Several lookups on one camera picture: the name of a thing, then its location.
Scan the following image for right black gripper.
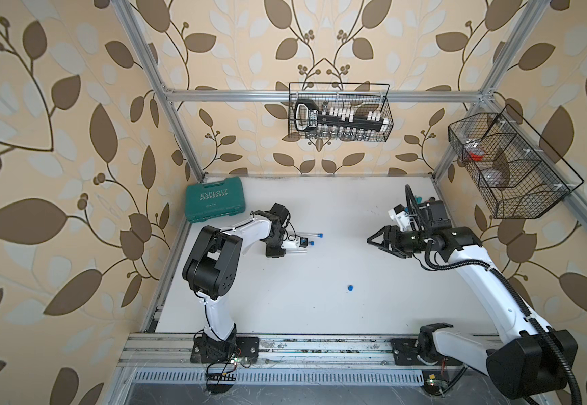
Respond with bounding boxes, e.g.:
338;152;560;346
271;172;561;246
368;225;431;258

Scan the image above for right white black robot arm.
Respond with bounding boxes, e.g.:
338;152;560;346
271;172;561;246
367;186;583;404

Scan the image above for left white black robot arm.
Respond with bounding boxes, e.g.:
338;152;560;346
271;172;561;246
182;204;291;363

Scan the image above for green plastic tool case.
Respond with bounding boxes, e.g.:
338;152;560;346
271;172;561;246
185;177;246;224

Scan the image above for black socket holder set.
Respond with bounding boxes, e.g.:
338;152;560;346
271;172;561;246
288;98;394;137

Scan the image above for red item in basket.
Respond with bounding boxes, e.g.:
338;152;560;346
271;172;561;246
462;141;486;162

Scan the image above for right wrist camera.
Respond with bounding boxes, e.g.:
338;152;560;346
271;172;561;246
388;204;411;231

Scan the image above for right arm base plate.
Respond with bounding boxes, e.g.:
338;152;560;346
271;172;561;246
390;337;462;367

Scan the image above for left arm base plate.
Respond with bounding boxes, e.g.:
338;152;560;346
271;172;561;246
190;335;260;365

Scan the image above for black wire basket back wall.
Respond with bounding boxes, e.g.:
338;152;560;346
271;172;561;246
288;81;394;143

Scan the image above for black wire basket wall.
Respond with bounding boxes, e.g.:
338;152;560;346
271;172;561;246
288;81;394;143
448;105;584;219

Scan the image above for black wire basket right wall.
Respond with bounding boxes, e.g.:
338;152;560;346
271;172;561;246
448;105;584;219

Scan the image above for aluminium front rail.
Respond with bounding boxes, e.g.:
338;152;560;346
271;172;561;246
115;332;507;370

